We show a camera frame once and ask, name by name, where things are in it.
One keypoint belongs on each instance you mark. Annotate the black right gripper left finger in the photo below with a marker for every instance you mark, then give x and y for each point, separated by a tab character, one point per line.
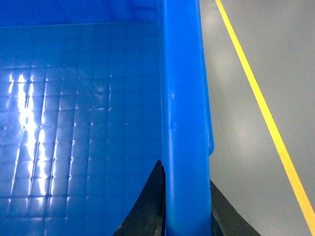
147	216

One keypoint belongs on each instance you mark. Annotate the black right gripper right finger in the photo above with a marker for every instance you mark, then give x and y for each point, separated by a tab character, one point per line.
226	221

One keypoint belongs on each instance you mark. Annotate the large blue plastic crate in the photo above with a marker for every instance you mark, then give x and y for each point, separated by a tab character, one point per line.
92	94

